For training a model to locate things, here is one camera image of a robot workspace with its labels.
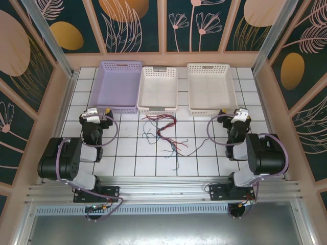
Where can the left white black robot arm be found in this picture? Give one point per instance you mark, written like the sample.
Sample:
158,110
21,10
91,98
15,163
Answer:
58,158

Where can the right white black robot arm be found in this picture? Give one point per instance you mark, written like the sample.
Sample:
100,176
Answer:
268,153

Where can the large white perforated basket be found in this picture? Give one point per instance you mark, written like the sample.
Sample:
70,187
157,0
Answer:
212,89

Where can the purple perforated plastic basket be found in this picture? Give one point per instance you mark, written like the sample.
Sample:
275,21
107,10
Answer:
115,86

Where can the grey steel bench plate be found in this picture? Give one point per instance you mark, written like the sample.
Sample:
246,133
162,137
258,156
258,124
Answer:
163,229

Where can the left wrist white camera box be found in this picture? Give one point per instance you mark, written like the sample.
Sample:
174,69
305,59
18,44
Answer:
91,117

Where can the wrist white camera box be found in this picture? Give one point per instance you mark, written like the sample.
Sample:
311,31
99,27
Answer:
91,117
240,117

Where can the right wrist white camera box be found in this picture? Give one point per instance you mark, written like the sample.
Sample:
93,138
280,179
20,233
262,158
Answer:
240,117

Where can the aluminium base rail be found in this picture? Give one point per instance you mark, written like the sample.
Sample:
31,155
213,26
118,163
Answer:
163,189

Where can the aluminium corner post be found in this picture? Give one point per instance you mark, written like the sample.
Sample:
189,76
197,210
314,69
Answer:
274,35
47,35

